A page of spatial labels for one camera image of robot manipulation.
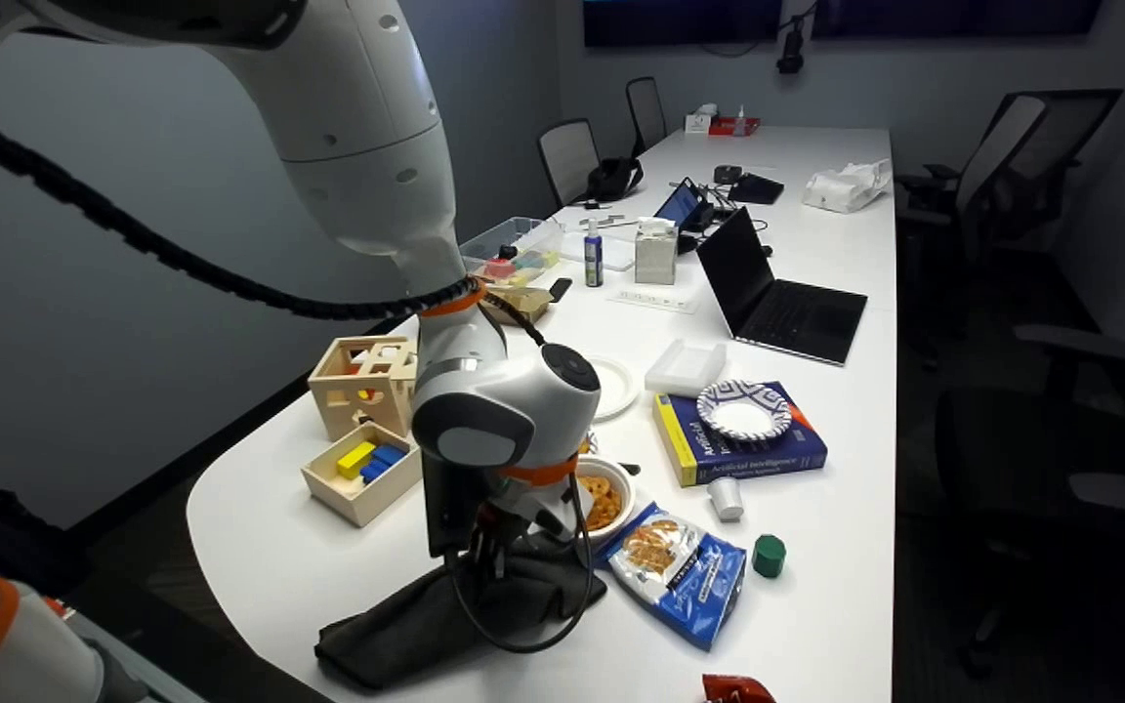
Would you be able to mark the black hanging camera mount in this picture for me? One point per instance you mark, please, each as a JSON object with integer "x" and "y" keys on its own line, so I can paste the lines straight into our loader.
{"x": 794, "y": 44}

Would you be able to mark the grey mesh office chair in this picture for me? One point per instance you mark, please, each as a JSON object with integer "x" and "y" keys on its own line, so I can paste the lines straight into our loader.
{"x": 566, "y": 158}
{"x": 646, "y": 111}

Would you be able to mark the round silver rimmed plate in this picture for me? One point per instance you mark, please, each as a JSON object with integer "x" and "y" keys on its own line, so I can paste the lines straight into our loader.
{"x": 618, "y": 389}

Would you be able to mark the green round cap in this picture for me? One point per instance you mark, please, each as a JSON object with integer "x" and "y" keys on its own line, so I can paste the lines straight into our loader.
{"x": 772, "y": 557}

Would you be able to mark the red snack packet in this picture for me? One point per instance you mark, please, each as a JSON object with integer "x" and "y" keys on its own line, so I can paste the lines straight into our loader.
{"x": 735, "y": 691}

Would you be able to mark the open black laptop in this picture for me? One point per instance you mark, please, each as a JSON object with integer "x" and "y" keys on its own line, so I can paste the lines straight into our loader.
{"x": 782, "y": 313}

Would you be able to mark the tablet with blue screen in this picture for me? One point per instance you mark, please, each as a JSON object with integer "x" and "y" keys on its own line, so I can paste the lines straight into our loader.
{"x": 679, "y": 204}

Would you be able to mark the wall mounted monitor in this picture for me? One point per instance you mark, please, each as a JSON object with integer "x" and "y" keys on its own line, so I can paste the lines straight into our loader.
{"x": 679, "y": 20}
{"x": 956, "y": 16}

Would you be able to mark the flat red item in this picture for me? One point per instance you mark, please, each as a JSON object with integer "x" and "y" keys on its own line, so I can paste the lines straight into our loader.
{"x": 735, "y": 128}

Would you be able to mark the clear bin with coloured items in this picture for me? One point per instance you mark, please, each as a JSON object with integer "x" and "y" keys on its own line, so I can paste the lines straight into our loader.
{"x": 506, "y": 242}

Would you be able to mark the white crumpled tissue pack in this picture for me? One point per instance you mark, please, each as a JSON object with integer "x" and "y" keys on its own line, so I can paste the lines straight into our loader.
{"x": 847, "y": 186}

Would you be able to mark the black pouch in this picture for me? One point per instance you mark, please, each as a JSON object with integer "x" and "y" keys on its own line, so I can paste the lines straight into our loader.
{"x": 755, "y": 189}

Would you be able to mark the pretzel crisps pile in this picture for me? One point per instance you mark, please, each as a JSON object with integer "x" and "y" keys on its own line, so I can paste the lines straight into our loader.
{"x": 604, "y": 502}

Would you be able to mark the white tissue box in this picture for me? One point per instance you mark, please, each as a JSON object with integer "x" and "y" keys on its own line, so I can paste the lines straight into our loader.
{"x": 699, "y": 123}

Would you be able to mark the clear plastic lidded container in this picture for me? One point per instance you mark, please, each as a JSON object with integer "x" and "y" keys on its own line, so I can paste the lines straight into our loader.
{"x": 683, "y": 370}

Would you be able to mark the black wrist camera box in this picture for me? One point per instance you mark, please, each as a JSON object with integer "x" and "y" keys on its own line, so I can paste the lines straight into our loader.
{"x": 450, "y": 510}

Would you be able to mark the blue yellow hardcover book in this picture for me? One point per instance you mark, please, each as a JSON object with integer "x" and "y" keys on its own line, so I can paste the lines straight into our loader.
{"x": 750, "y": 460}

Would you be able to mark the small white bottle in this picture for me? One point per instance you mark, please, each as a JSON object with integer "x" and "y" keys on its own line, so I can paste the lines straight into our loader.
{"x": 729, "y": 502}

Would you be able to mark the small bottle blue label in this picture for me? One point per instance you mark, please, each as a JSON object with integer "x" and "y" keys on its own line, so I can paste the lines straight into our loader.
{"x": 595, "y": 265}

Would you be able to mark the white square box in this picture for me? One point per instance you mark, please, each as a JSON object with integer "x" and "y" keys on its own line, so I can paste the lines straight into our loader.
{"x": 653, "y": 255}

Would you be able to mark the white round bowl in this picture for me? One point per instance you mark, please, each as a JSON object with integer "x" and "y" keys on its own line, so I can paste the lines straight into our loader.
{"x": 627, "y": 489}

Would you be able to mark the small black phone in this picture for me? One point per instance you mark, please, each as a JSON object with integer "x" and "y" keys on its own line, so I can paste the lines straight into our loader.
{"x": 560, "y": 290}

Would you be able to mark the black bag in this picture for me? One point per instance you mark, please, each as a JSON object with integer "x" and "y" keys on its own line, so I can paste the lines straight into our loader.
{"x": 613, "y": 178}

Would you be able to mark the black office chair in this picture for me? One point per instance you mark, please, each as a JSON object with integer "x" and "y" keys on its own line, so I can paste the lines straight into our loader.
{"x": 1015, "y": 141}
{"x": 1083, "y": 495}

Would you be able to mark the dark grey microfibre towel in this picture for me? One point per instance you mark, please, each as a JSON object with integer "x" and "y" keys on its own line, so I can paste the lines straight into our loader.
{"x": 406, "y": 637}

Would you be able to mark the blue wooden block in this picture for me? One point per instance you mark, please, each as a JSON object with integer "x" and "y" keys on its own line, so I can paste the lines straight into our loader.
{"x": 380, "y": 471}
{"x": 390, "y": 455}

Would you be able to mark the blue pretzel snack bag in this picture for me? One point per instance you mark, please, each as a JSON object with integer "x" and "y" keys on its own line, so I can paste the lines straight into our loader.
{"x": 694, "y": 590}

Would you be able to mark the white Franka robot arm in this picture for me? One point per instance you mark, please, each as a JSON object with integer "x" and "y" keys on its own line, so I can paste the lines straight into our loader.
{"x": 353, "y": 120}

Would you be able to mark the open wooden tray box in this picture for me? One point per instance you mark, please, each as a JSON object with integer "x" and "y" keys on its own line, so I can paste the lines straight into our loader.
{"x": 353, "y": 502}

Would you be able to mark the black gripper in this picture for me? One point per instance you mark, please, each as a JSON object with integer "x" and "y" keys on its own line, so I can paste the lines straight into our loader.
{"x": 525, "y": 510}

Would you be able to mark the long wooden box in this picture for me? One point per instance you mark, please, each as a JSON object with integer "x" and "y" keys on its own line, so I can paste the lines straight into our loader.
{"x": 519, "y": 295}

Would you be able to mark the wooden shape sorter cube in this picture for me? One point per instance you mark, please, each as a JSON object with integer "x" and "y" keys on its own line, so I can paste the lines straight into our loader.
{"x": 370, "y": 394}

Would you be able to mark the yellow wooden block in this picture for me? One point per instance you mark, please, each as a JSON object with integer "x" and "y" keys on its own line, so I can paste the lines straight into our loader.
{"x": 353, "y": 460}

